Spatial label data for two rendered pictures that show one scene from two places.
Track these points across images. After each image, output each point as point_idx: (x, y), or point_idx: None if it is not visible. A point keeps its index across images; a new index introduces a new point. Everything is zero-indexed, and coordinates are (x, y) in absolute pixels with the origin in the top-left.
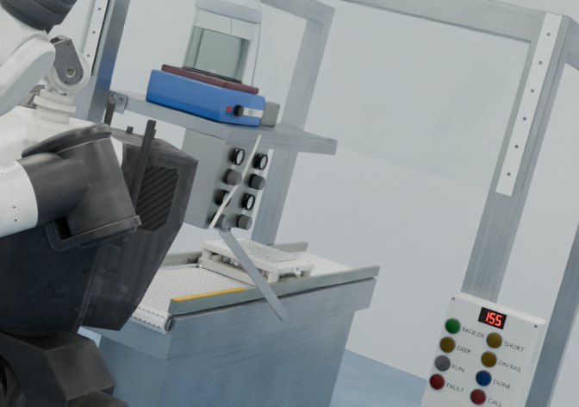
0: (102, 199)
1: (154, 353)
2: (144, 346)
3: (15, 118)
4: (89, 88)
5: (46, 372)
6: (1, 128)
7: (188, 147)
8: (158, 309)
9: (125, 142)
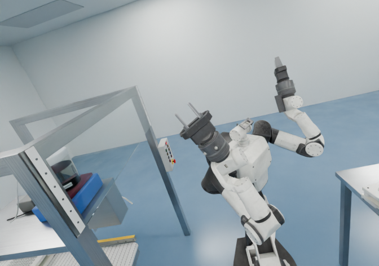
0: None
1: (137, 256)
2: (136, 260)
3: (255, 145)
4: (87, 232)
5: None
6: (260, 147)
7: (110, 199)
8: (132, 247)
9: None
